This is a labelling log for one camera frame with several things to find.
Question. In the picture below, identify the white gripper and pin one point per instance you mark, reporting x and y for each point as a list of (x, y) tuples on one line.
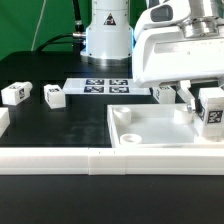
[(178, 41)]

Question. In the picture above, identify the white square tabletop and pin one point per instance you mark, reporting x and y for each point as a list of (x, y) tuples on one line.
[(155, 126)]

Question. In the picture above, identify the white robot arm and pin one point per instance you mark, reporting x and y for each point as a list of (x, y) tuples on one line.
[(110, 38)]

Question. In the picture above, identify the white marker sheet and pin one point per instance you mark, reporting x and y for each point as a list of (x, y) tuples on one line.
[(108, 86)]

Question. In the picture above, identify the white U-shaped fence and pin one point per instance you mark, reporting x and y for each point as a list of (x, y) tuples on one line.
[(111, 161)]

